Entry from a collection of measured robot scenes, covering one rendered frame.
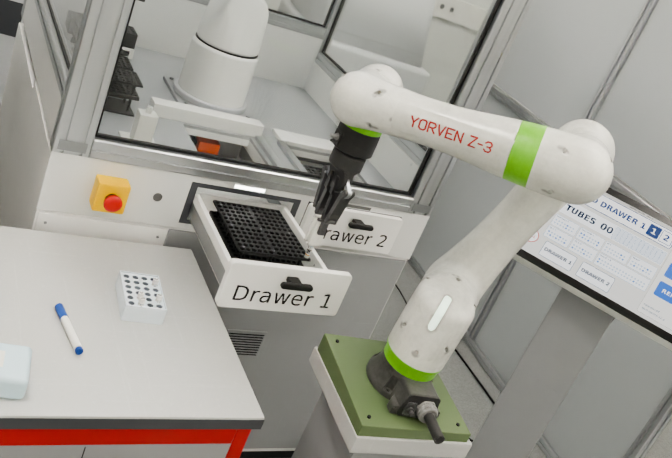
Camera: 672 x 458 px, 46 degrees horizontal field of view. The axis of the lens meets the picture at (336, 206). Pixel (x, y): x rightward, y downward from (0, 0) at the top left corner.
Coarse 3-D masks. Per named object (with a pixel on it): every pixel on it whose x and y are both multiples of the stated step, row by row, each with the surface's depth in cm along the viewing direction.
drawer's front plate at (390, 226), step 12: (312, 204) 201; (312, 216) 202; (348, 216) 206; (360, 216) 208; (372, 216) 209; (384, 216) 212; (336, 228) 207; (348, 228) 208; (384, 228) 213; (396, 228) 215; (324, 240) 207; (360, 240) 212; (372, 240) 214; (384, 252) 217
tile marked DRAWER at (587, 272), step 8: (584, 264) 211; (576, 272) 210; (584, 272) 210; (592, 272) 210; (600, 272) 210; (584, 280) 209; (592, 280) 209; (600, 280) 209; (608, 280) 208; (600, 288) 208; (608, 288) 208
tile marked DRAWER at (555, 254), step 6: (546, 240) 215; (546, 246) 214; (552, 246) 214; (540, 252) 214; (546, 252) 214; (552, 252) 213; (558, 252) 213; (564, 252) 213; (546, 258) 213; (552, 258) 213; (558, 258) 213; (564, 258) 212; (570, 258) 212; (576, 258) 212; (558, 264) 212; (564, 264) 212; (570, 264) 211
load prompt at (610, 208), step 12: (588, 204) 218; (600, 204) 217; (612, 204) 217; (612, 216) 216; (624, 216) 215; (636, 216) 215; (636, 228) 213; (648, 228) 213; (660, 228) 213; (660, 240) 211
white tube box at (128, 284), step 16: (128, 272) 166; (128, 288) 161; (144, 288) 164; (160, 288) 165; (128, 304) 156; (144, 304) 158; (160, 304) 160; (128, 320) 157; (144, 320) 158; (160, 320) 159
